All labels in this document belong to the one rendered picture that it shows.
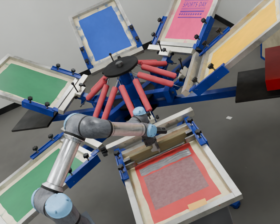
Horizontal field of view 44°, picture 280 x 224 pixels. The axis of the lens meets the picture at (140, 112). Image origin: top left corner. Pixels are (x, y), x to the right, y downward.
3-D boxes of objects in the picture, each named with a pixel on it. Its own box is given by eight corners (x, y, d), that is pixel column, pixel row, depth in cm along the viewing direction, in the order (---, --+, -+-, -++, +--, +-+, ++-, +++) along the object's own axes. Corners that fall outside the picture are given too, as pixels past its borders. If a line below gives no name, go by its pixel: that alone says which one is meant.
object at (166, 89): (192, 105, 274) (188, 93, 268) (102, 146, 274) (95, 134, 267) (163, 67, 344) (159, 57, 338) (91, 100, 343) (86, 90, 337)
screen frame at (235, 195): (243, 198, 185) (242, 194, 183) (143, 244, 184) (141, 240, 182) (191, 124, 252) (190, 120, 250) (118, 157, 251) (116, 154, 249)
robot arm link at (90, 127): (94, 118, 167) (159, 121, 203) (81, 115, 174) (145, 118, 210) (92, 142, 167) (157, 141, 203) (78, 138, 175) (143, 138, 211)
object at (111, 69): (192, 178, 341) (146, 60, 270) (155, 195, 340) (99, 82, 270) (179, 154, 375) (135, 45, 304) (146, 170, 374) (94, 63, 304)
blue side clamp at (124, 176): (132, 183, 226) (128, 176, 222) (125, 186, 226) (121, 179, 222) (123, 157, 251) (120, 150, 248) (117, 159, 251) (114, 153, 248)
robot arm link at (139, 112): (128, 113, 215) (137, 104, 219) (135, 126, 221) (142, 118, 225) (138, 114, 210) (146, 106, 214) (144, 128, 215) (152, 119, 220)
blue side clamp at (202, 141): (210, 148, 226) (207, 140, 223) (202, 151, 226) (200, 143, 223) (193, 125, 252) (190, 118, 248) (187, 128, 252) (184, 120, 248)
